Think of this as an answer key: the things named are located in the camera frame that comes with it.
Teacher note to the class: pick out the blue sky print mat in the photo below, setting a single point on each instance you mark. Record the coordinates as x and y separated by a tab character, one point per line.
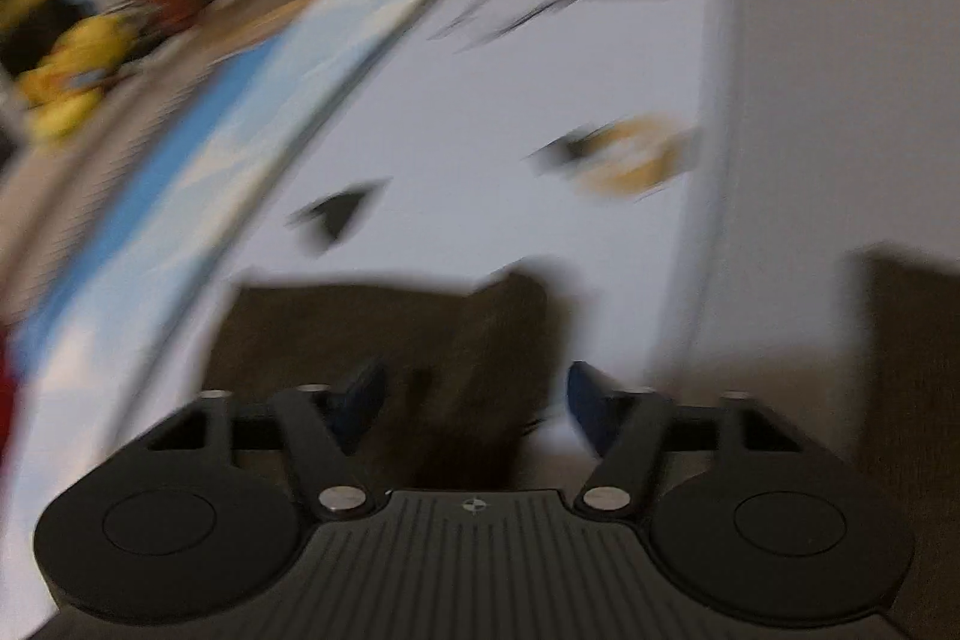
225	145

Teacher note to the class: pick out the red cloth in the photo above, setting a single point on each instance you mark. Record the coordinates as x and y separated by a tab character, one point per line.
6	392

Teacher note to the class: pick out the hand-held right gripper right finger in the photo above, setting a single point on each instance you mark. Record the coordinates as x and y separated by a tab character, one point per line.
589	404

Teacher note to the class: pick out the yellow toy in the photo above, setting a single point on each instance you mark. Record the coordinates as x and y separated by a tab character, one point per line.
71	63

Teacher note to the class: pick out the white printed bed sheet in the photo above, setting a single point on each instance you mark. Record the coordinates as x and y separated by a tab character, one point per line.
480	108

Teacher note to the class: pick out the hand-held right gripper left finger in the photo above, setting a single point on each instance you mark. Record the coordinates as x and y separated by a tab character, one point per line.
361	400

